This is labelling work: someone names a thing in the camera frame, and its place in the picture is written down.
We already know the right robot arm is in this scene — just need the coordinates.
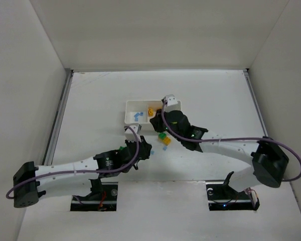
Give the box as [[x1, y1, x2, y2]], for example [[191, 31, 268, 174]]
[[150, 109, 289, 192]]

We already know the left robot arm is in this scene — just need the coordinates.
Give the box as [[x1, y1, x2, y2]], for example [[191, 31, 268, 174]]
[[6, 136, 152, 208]]

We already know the green square lego brick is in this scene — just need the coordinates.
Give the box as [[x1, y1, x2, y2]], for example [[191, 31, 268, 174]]
[[158, 133, 167, 140]]

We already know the yellow rectangular lego brick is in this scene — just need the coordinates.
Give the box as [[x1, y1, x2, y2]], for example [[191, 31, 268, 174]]
[[163, 137, 171, 146]]

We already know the yellow face lego brick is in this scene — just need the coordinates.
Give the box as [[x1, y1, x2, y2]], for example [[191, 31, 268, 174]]
[[147, 108, 154, 117]]

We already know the white three-compartment tray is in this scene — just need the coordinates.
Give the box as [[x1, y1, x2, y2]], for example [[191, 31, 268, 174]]
[[124, 99, 183, 132]]

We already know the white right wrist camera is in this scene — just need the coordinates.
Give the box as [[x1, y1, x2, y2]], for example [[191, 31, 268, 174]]
[[162, 94, 178, 107]]

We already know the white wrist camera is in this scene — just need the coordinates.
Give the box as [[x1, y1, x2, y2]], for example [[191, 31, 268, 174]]
[[124, 124, 141, 142], [162, 94, 178, 107]]

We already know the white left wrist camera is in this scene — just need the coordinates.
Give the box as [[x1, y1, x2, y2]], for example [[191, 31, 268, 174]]
[[124, 124, 141, 142]]

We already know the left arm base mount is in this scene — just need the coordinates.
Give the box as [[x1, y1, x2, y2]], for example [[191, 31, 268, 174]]
[[70, 179, 118, 212]]

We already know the left aluminium rail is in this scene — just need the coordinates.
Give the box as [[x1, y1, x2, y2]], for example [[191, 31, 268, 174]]
[[36, 68, 74, 166]]

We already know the aluminium rail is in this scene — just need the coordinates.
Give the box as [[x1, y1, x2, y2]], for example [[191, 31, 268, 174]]
[[36, 68, 74, 166], [243, 68, 282, 179]]

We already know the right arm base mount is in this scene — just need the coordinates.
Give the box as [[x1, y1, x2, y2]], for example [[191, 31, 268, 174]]
[[206, 172, 260, 211]]

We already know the right aluminium rail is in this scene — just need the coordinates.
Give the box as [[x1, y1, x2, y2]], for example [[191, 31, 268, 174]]
[[243, 68, 282, 179]]

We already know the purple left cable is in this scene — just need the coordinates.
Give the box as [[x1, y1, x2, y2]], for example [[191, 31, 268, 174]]
[[6, 127, 140, 200]]

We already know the purple cable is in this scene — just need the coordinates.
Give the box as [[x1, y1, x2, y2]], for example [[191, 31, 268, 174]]
[[161, 99, 301, 182], [6, 127, 140, 200]]

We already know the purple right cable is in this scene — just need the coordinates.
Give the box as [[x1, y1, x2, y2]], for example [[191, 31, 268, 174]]
[[161, 99, 301, 182]]

